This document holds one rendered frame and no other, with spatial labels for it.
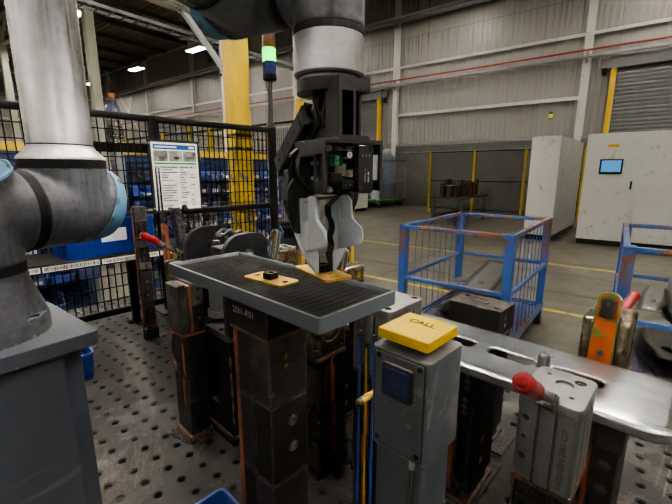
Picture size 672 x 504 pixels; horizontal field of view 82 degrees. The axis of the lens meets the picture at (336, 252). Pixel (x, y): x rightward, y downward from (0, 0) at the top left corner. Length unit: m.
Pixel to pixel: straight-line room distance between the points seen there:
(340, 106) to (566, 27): 15.16
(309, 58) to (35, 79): 0.42
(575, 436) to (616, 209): 8.07
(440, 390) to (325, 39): 0.36
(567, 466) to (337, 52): 0.52
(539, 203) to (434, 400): 8.28
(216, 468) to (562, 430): 0.69
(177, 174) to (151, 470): 1.23
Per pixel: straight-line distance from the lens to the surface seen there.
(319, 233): 0.42
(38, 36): 0.73
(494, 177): 12.95
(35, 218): 0.66
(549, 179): 8.58
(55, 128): 0.71
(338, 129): 0.39
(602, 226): 8.58
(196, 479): 0.96
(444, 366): 0.41
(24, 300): 0.66
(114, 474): 1.03
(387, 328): 0.40
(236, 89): 2.10
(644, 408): 0.71
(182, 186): 1.87
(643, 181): 8.53
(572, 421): 0.54
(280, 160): 0.51
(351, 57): 0.43
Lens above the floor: 1.32
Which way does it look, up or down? 12 degrees down
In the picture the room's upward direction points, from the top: straight up
